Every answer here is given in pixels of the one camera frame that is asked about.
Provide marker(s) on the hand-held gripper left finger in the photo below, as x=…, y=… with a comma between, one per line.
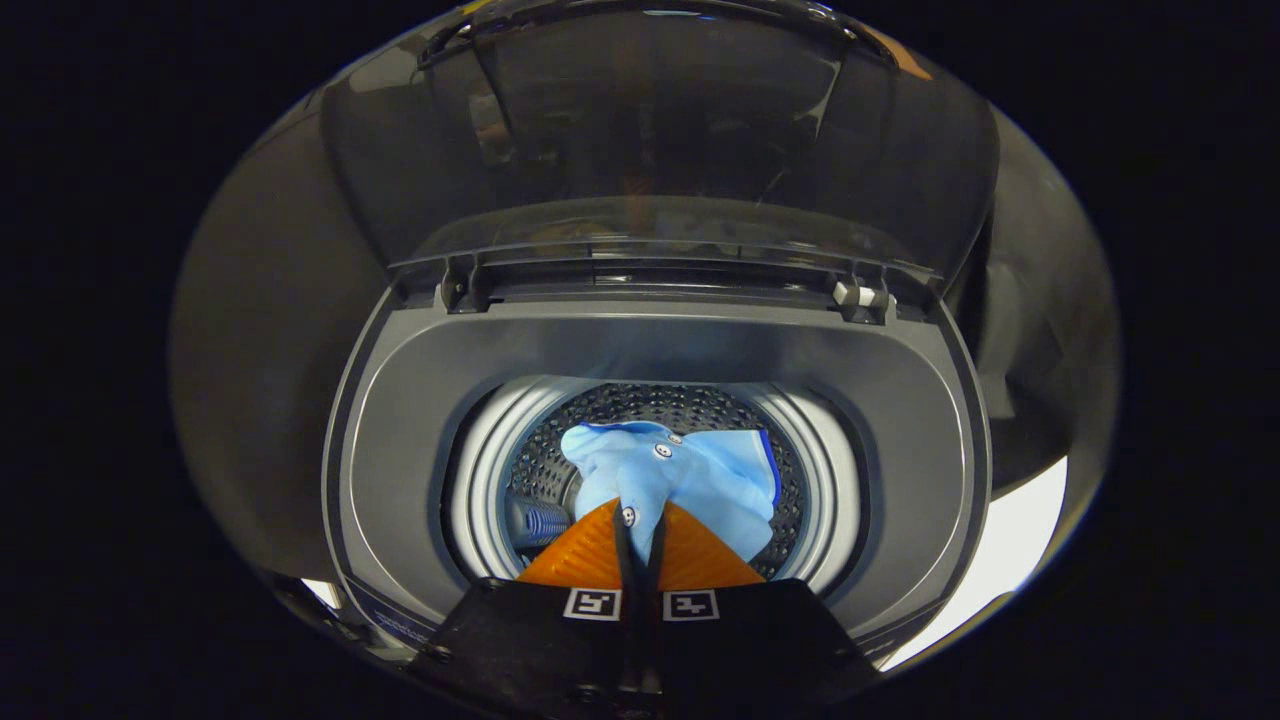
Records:
x=540, y=640

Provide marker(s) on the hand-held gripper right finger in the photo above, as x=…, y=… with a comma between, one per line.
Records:
x=750, y=640

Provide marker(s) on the light blue polo shirt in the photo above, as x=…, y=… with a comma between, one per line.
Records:
x=700, y=480

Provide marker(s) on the white flat board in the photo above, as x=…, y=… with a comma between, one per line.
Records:
x=1010, y=560

